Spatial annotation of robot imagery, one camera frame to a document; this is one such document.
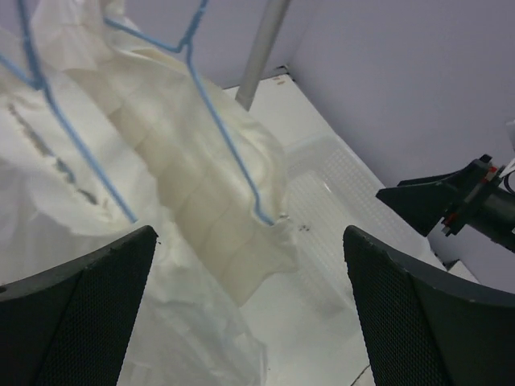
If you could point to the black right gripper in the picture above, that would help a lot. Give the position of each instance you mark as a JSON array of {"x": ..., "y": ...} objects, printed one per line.
[{"x": 475, "y": 196}]

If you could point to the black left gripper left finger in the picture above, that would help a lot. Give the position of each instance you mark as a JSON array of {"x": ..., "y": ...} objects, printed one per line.
[{"x": 71, "y": 324}]

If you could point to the white skirt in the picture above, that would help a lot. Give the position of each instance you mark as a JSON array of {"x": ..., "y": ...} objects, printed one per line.
[{"x": 136, "y": 108}]

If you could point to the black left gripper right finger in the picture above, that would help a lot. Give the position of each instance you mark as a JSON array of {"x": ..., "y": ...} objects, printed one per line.
[{"x": 423, "y": 325}]

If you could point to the blue wire hanger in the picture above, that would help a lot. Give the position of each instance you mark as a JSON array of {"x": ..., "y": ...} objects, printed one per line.
[{"x": 36, "y": 80}]

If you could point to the grey metal rack pole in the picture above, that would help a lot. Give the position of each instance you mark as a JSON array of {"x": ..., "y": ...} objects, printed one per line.
[{"x": 263, "y": 43}]

